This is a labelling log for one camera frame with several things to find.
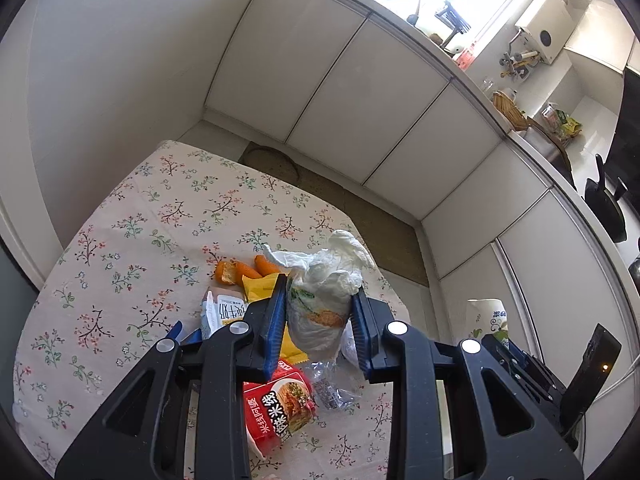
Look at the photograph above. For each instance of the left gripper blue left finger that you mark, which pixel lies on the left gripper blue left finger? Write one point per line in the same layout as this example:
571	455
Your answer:
267	319

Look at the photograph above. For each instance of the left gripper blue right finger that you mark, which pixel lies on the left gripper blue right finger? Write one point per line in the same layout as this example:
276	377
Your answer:
369	318

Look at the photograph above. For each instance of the yellow snack wrapper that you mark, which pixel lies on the yellow snack wrapper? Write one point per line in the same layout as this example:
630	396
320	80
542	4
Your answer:
261	288

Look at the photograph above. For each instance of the blue white milk carton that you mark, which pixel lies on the blue white milk carton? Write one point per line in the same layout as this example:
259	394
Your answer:
219	308

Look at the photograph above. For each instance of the long orange peel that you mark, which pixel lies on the long orange peel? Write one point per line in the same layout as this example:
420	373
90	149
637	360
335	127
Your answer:
229	272

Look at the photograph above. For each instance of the red instant noodle packet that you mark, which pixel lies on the red instant noodle packet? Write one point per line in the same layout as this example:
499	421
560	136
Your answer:
273	411

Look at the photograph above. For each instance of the crushed clear plastic bottle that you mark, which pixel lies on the crushed clear plastic bottle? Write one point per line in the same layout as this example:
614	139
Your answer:
337	383

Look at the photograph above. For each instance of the brown floor mat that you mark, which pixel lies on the brown floor mat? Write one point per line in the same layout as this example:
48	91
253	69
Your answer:
392	242

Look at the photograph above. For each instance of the floral tablecloth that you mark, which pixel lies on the floral tablecloth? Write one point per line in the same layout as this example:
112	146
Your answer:
142	262

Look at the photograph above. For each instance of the black wok pan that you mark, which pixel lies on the black wok pan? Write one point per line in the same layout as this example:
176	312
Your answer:
604	204

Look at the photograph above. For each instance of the wicker basket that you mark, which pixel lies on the wicker basket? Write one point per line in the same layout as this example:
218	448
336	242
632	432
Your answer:
507	108

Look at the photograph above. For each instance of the blue dish rack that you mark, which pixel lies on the blue dish rack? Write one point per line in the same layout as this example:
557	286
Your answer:
453	20

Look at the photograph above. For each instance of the white wall water heater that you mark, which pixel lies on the white wall water heater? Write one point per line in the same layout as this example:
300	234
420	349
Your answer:
546	25

